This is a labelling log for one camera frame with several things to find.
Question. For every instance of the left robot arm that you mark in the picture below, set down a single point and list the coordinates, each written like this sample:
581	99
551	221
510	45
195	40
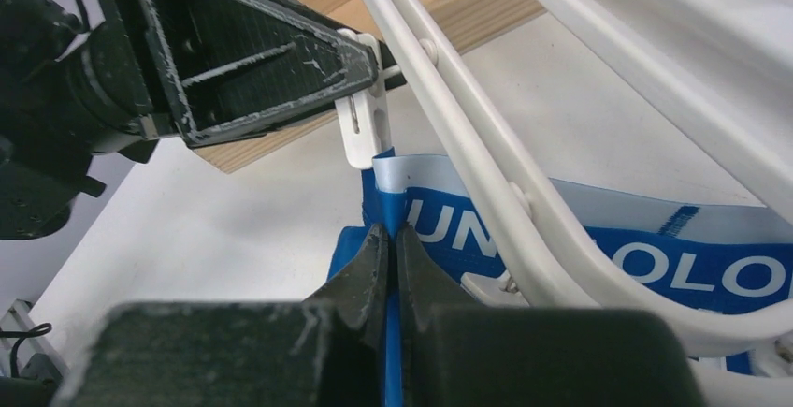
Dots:
37	197

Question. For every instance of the white plastic clip hanger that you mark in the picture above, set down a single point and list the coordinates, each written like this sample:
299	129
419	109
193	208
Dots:
681	100

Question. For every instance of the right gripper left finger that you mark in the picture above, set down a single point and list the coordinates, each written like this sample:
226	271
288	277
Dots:
347	367

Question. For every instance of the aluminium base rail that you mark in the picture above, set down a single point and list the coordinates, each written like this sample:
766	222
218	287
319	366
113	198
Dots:
26	350

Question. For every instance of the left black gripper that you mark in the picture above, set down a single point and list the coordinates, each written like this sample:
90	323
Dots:
211	71

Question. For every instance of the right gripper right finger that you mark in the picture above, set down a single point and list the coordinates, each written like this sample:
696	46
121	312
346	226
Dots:
440	324

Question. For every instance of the blue boxer underwear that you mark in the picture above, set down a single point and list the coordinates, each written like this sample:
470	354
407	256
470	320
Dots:
720	276

